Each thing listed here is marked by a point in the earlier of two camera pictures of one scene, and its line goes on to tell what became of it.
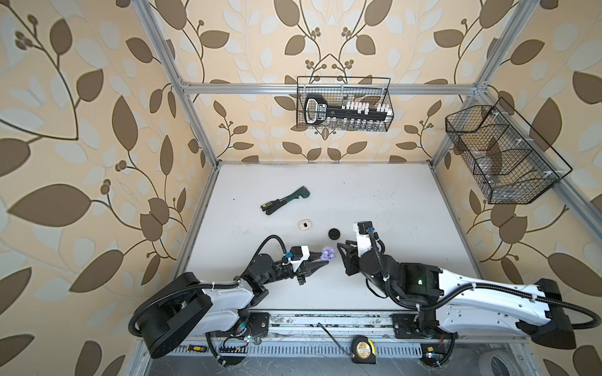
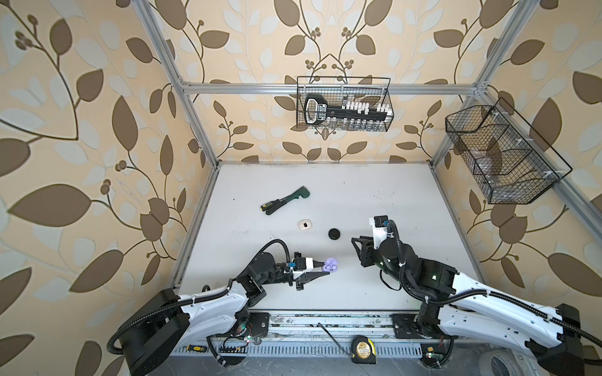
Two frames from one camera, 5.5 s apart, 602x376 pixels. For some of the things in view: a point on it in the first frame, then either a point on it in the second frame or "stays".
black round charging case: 334,233 stays
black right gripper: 351,256 -> 366,249
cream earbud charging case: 305,225 stays
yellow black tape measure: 364,350 stays
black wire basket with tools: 346,103 stays
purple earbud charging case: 328,254 -> 331,265
